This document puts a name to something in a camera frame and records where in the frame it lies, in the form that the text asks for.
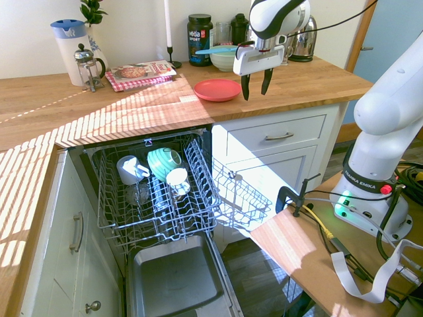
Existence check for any pale green bowl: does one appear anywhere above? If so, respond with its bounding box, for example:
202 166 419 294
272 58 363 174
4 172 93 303
209 49 237 73

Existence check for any black bottle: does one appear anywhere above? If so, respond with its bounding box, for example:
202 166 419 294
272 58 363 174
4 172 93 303
230 13 250 47

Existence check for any stainless steel kettle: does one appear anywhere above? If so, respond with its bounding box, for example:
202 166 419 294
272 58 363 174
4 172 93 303
288 15 319 63

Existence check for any pink round plate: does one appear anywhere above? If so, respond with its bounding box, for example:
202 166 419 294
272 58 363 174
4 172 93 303
193 78 242 103

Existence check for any food processor cookbook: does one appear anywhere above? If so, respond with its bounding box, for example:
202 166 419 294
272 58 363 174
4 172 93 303
110 59 178 84

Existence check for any yellow cable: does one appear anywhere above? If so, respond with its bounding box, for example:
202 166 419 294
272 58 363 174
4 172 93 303
302 203 335 240

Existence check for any black protein powder tub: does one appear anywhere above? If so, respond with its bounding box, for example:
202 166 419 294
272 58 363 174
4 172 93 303
186 13 215 67

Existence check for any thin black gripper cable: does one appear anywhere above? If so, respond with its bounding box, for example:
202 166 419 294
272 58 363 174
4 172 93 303
286 0 379 38

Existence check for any white cup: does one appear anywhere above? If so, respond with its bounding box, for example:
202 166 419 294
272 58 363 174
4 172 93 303
165 167 192 196

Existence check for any green ribbed bowl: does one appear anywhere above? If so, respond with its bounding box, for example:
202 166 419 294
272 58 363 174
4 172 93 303
147 147 183 184

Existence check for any clear drinking glass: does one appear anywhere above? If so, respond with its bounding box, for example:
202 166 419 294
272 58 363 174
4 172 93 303
124 183 151 207

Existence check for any white floral vase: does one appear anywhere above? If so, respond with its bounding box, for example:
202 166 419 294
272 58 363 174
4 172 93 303
86 24 110 72

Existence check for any black clamp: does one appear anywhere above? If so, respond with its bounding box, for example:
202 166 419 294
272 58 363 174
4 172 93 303
275 173 322 218

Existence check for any grey dishwasher door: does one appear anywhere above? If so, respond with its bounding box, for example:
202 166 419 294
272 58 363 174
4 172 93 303
125 230 245 317

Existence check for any black candle holder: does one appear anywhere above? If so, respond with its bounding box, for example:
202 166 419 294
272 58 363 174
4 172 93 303
166 46 183 69

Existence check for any clear glass jar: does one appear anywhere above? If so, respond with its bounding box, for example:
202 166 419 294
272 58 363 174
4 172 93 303
215 22 233 46

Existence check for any white flat strap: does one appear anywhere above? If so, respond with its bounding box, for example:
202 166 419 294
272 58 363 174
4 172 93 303
330 239 423 304

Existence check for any black cable bundle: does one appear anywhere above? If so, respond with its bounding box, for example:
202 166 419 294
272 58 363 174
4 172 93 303
395 160 423 203

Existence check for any wire dishwasher rack with dishes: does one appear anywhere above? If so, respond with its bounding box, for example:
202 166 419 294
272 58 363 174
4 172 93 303
96 131 221 255

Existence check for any metal cabinet bar handle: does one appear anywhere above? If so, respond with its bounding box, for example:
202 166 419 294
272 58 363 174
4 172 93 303
68 211 85 254

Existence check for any white mug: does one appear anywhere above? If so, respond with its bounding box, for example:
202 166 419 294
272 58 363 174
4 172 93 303
116 155 151 186

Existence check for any white taper candle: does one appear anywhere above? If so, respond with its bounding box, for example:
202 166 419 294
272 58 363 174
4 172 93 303
164 0 173 49

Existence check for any red checkered book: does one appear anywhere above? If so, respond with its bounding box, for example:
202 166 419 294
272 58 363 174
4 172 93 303
104 70 176 93

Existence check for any white water filter jug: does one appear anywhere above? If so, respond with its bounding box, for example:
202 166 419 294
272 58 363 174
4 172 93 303
50 18 97 87

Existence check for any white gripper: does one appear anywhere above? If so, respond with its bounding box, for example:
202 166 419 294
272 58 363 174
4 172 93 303
233 44 286 102

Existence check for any glass French press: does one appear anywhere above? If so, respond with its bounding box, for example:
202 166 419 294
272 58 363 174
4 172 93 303
73 43 107 93

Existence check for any green plant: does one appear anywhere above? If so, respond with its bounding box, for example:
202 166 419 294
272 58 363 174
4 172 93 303
79 0 108 28

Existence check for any metal drawer handle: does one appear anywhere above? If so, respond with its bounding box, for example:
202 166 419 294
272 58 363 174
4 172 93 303
264 131 295 142

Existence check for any blue spatula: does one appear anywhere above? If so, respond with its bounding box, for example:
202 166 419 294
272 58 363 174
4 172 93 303
194 45 239 55

